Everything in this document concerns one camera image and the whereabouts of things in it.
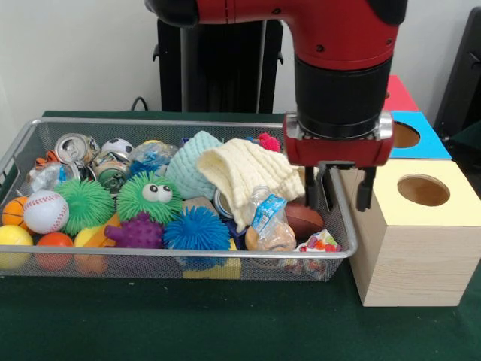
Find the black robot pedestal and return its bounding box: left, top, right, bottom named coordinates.
left=153, top=17, right=286, bottom=114

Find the clear mesh bin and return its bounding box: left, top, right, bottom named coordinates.
left=0, top=117, right=358, bottom=283

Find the green fuzzy ball with eyes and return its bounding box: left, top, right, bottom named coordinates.
left=116, top=171, right=183, bottom=225

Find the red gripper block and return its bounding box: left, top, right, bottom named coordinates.
left=284, top=132, right=394, bottom=212

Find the yellow ball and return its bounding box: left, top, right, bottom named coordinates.
left=0, top=225, right=35, bottom=270

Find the pale yellow knitted cloth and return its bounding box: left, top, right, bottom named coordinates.
left=197, top=138, right=305, bottom=231

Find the small brown football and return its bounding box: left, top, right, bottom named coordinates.
left=284, top=202, right=325, bottom=243

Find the white baseball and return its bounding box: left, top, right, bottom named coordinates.
left=23, top=190, right=70, bottom=235

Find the blue spiky ball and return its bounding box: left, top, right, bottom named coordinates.
left=163, top=206, right=231, bottom=256

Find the purple spiky ball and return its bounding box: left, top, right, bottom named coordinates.
left=104, top=211, right=165, bottom=250

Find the mint green knitted cloth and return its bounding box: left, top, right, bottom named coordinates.
left=165, top=131, right=225, bottom=201

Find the green spiky ball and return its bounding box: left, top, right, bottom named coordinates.
left=54, top=178, right=116, bottom=235

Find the wooden box with three holes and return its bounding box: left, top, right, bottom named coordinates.
left=340, top=74, right=481, bottom=308

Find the dark green table cloth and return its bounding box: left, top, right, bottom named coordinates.
left=0, top=111, right=481, bottom=361

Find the red orange ball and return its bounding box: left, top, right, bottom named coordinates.
left=35, top=232, right=75, bottom=272

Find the clear plastic bottle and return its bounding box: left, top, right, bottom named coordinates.
left=245, top=187, right=298, bottom=253

